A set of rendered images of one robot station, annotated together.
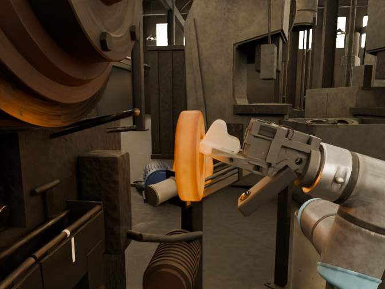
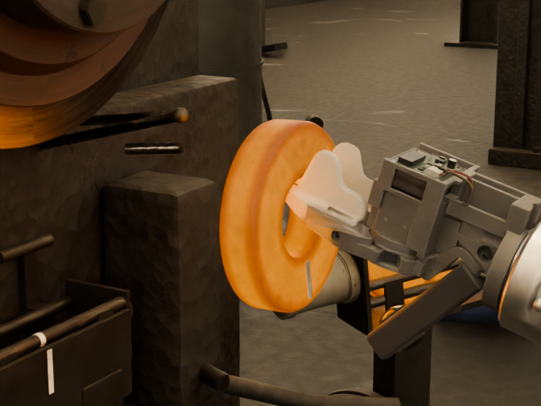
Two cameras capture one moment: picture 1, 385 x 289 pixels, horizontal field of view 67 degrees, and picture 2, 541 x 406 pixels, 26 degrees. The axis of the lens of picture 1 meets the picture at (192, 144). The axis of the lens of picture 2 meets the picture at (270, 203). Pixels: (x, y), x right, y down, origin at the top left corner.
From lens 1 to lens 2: 0.52 m
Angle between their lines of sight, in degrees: 22
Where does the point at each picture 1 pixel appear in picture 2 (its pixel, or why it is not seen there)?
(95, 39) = (68, 14)
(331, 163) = (530, 267)
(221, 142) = (330, 196)
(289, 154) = (467, 235)
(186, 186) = (241, 278)
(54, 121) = (18, 138)
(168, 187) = not seen: hidden behind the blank
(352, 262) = not seen: outside the picture
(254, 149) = (386, 219)
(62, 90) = (30, 85)
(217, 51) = not seen: outside the picture
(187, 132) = (246, 172)
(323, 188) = (514, 317)
